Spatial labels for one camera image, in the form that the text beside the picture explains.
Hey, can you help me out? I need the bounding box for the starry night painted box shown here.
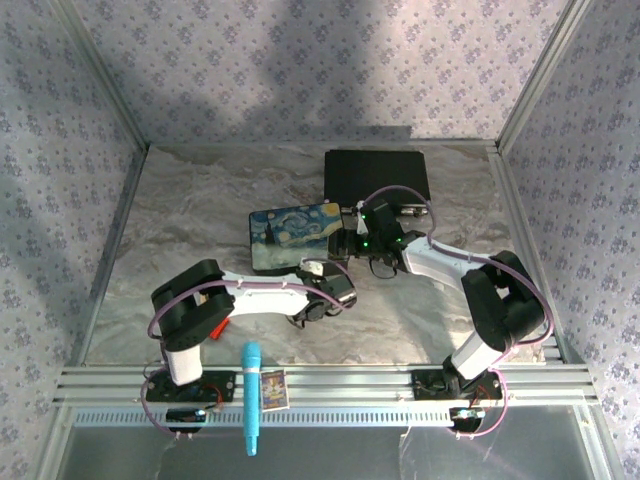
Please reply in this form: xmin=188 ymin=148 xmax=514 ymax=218
xmin=248 ymin=201 xmax=345 ymax=276

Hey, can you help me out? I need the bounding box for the black hard case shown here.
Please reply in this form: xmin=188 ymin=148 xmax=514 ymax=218
xmin=323 ymin=148 xmax=433 ymax=219

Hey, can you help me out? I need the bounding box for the small picture card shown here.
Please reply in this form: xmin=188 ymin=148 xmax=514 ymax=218
xmin=259 ymin=369 xmax=292 ymax=413

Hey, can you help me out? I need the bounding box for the blue marker pen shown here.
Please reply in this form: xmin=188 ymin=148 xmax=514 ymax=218
xmin=241 ymin=341 xmax=263 ymax=457

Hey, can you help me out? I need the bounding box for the small electronics board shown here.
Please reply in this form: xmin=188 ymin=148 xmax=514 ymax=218
xmin=165 ymin=407 xmax=208 ymax=434
xmin=448 ymin=407 xmax=487 ymax=433

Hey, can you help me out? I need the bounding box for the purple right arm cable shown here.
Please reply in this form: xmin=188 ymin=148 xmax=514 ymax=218
xmin=356 ymin=185 xmax=554 ymax=443

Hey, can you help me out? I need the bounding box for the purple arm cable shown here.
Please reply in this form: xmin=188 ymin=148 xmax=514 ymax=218
xmin=356 ymin=185 xmax=554 ymax=443
xmin=141 ymin=260 xmax=358 ymax=444

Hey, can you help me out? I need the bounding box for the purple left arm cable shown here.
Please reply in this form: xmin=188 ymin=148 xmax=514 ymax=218
xmin=141 ymin=260 xmax=358 ymax=444

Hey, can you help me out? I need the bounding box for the aluminium front rail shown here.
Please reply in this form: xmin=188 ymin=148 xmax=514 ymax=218
xmin=52 ymin=366 xmax=599 ymax=407

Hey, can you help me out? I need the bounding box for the grey slotted cable duct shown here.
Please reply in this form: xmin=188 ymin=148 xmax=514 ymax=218
xmin=72 ymin=407 xmax=459 ymax=430

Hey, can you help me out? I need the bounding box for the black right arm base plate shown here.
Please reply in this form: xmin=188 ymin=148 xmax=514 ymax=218
xmin=412 ymin=369 xmax=503 ymax=402

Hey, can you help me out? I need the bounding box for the aluminium side rail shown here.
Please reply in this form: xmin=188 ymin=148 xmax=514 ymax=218
xmin=492 ymin=142 xmax=587 ymax=367
xmin=64 ymin=142 xmax=151 ymax=372

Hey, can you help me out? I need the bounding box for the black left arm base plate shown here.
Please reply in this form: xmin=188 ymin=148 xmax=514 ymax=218
xmin=143 ymin=370 xmax=237 ymax=404

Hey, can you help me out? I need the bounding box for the aluminium frame post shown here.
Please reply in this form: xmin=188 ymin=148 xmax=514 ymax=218
xmin=497 ymin=0 xmax=594 ymax=151
xmin=49 ymin=0 xmax=151 ymax=151

